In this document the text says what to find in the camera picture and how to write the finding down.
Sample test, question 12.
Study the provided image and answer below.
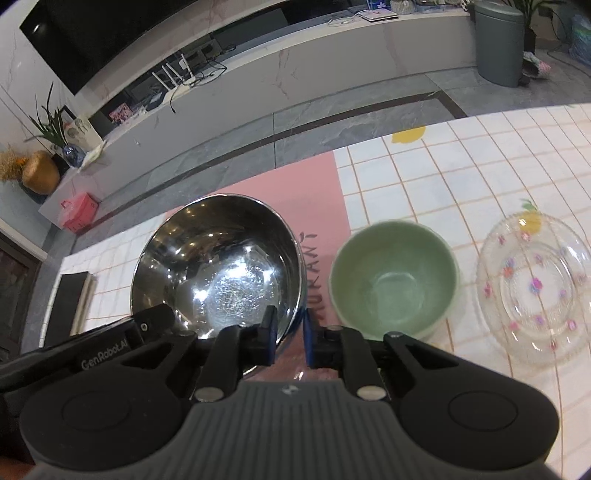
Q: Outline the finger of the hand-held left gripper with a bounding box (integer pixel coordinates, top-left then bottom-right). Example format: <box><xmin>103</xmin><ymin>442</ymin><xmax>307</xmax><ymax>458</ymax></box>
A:
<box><xmin>133</xmin><ymin>305</ymin><xmax>179</xmax><ymax>336</ymax></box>

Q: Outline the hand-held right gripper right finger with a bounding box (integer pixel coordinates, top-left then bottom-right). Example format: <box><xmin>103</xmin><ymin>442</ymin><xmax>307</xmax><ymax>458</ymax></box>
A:
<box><xmin>303</xmin><ymin>309</ymin><xmax>481</xmax><ymax>402</ymax></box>

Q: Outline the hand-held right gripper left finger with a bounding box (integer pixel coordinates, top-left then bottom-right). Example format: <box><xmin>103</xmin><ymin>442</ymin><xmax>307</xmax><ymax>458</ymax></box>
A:
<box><xmin>117</xmin><ymin>307</ymin><xmax>280</xmax><ymax>402</ymax></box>

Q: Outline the stainless steel bowl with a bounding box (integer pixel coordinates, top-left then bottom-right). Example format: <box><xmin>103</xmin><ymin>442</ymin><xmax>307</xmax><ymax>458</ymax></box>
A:
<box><xmin>130</xmin><ymin>194</ymin><xmax>308</xmax><ymax>377</ymax></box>

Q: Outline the green ceramic bowl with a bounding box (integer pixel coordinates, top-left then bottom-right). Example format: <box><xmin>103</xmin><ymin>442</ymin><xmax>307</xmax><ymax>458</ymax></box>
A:
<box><xmin>329</xmin><ymin>220</ymin><xmax>460</xmax><ymax>341</ymax></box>

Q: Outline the glass plate with pink flowers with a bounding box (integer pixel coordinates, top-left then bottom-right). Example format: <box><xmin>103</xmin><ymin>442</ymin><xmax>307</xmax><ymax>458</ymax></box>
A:
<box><xmin>475</xmin><ymin>215</ymin><xmax>591</xmax><ymax>368</ymax></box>

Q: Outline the dark cabinet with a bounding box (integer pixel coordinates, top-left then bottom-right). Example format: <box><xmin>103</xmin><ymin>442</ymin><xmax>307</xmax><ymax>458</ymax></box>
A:
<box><xmin>0</xmin><ymin>230</ymin><xmax>48</xmax><ymax>363</ymax></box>

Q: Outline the pink box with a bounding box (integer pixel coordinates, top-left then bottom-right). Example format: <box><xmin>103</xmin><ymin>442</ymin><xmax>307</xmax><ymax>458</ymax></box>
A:
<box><xmin>60</xmin><ymin>192</ymin><xmax>100</xmax><ymax>232</ymax></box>

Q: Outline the blue glass vase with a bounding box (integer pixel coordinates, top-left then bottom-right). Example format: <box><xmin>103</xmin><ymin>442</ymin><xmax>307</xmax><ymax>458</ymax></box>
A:
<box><xmin>62</xmin><ymin>143</ymin><xmax>86</xmax><ymax>168</ymax></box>

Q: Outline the golden round vase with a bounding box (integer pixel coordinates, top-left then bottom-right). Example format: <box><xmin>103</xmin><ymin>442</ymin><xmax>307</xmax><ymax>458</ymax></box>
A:
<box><xmin>21</xmin><ymin>150</ymin><xmax>61</xmax><ymax>195</ymax></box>

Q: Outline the white illustrated card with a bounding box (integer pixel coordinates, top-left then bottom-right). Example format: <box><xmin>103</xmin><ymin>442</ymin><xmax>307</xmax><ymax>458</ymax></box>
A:
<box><xmin>65</xmin><ymin>117</ymin><xmax>103</xmax><ymax>151</ymax></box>

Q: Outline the dried flower bunch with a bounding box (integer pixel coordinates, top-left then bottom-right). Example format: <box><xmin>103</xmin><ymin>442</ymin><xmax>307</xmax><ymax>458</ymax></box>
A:
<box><xmin>0</xmin><ymin>144</ymin><xmax>29</xmax><ymax>184</ymax></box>

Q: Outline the green leafy plant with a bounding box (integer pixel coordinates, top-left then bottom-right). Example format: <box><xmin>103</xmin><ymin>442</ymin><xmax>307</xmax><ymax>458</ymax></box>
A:
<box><xmin>25</xmin><ymin>83</ymin><xmax>71</xmax><ymax>149</ymax></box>

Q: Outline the checked lemon print tablecloth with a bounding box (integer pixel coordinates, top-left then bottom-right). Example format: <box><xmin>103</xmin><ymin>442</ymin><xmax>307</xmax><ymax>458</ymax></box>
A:
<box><xmin>44</xmin><ymin>104</ymin><xmax>591</xmax><ymax>467</ymax></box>

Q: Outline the white router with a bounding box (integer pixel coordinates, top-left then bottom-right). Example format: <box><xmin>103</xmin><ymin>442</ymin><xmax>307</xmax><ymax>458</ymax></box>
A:
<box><xmin>150</xmin><ymin>53</ymin><xmax>200</xmax><ymax>100</ymax></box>

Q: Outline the black media box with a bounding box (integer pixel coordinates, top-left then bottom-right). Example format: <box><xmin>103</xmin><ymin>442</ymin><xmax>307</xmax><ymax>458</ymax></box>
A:
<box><xmin>184</xmin><ymin>39</ymin><xmax>223</xmax><ymax>62</ymax></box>

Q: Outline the black television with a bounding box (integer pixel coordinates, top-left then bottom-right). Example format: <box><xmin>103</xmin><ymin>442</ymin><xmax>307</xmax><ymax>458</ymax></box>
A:
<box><xmin>19</xmin><ymin>0</ymin><xmax>296</xmax><ymax>96</ymax></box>

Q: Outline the grey green trash bin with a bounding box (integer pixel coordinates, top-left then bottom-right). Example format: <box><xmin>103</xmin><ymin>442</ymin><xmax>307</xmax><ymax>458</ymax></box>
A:
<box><xmin>473</xmin><ymin>0</ymin><xmax>527</xmax><ymax>88</ymax></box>

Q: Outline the potted plant in black pot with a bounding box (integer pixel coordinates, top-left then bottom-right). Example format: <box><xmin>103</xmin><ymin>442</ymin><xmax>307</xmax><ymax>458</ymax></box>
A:
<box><xmin>503</xmin><ymin>0</ymin><xmax>557</xmax><ymax>52</ymax></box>

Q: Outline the blue plastic bag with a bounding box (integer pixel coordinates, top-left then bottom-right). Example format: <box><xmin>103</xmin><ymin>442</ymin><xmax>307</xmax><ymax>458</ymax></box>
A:
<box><xmin>569</xmin><ymin>13</ymin><xmax>591</xmax><ymax>63</ymax></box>

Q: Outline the black cable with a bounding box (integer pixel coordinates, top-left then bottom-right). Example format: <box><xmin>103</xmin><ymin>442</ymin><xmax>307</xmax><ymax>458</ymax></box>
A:
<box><xmin>165</xmin><ymin>62</ymin><xmax>229</xmax><ymax>114</ymax></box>

